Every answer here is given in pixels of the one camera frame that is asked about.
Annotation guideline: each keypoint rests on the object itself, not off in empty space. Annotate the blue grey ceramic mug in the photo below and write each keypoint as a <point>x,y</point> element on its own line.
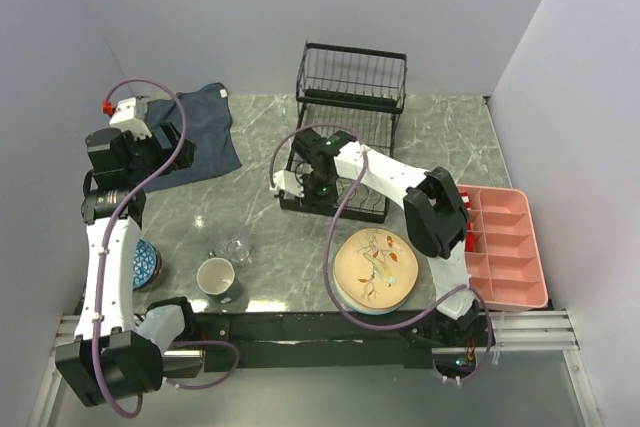
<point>216,277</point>

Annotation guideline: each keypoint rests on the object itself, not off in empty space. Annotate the red item in tray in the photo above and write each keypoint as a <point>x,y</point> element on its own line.
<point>468,227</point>

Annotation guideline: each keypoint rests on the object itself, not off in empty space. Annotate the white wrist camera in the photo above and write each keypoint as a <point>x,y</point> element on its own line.
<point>284,181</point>
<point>128,115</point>

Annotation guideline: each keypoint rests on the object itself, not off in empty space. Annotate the blue patterned bowl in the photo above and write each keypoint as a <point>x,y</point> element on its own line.
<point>147,265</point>

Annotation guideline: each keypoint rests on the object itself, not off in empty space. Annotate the beige bird pattern plate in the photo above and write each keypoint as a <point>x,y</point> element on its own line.
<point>375,270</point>

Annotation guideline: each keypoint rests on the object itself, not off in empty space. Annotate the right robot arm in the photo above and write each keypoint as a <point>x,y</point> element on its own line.
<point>435,216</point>

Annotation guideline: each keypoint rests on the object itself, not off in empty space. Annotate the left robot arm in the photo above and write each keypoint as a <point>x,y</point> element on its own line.
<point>111,357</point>

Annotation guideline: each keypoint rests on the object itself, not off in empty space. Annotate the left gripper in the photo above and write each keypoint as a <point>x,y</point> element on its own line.
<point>164,154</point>

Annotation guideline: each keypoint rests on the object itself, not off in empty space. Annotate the dark blue cloth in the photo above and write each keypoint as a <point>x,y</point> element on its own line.
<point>209,123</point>

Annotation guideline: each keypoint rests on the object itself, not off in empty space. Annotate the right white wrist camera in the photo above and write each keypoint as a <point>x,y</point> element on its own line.
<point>284,181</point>

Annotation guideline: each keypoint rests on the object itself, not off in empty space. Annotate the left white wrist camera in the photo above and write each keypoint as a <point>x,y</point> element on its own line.
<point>128,115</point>

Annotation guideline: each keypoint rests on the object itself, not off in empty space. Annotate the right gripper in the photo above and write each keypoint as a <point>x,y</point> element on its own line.
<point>308,198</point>

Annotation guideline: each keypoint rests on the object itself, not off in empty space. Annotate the black wire dish rack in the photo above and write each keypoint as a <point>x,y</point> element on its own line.
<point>351,87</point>

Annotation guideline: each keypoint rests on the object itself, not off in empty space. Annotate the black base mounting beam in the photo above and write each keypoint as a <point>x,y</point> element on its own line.
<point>330,354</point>

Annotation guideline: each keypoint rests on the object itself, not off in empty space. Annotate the clear glass cup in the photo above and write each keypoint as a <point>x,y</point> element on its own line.
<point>234,248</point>

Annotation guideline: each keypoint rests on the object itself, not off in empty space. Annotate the pink compartment tray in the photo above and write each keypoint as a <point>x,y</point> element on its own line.
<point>502,255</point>

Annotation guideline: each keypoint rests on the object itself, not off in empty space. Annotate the light blue plate underneath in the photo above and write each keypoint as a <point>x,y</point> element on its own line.
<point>364,291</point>

